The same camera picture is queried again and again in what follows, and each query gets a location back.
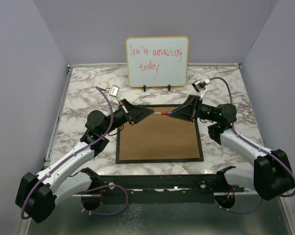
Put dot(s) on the aluminium table edge rail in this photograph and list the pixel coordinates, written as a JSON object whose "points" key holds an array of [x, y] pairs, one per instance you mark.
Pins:
{"points": [[47, 159]]}

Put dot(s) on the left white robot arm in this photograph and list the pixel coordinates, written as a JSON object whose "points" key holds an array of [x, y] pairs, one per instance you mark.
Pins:
{"points": [[36, 195]]}

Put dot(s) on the yellow-framed whiteboard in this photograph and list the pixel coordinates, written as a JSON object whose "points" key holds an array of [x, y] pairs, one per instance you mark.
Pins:
{"points": [[157, 61]]}

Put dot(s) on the black picture frame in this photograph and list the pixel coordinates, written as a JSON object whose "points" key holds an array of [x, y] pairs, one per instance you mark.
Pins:
{"points": [[159, 139]]}

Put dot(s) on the black whiteboard stand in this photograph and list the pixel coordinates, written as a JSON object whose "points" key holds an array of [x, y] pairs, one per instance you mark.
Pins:
{"points": [[168, 87]]}

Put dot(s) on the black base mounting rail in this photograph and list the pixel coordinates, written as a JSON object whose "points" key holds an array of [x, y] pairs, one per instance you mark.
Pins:
{"points": [[162, 189]]}

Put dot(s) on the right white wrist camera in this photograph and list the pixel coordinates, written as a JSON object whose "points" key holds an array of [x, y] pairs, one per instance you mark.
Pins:
{"points": [[201, 87]]}

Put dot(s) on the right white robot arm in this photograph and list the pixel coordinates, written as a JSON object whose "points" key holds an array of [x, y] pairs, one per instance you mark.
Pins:
{"points": [[271, 175]]}

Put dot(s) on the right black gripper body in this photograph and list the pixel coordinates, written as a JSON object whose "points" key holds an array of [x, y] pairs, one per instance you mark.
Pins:
{"points": [[202, 110]]}

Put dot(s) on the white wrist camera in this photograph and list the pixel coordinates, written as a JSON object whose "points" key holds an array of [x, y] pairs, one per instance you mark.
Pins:
{"points": [[113, 90], [201, 87]]}

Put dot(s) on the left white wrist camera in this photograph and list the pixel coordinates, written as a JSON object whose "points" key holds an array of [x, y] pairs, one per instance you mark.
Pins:
{"points": [[113, 90]]}

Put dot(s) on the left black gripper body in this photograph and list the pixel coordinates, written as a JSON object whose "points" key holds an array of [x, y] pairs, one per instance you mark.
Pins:
{"points": [[121, 116]]}

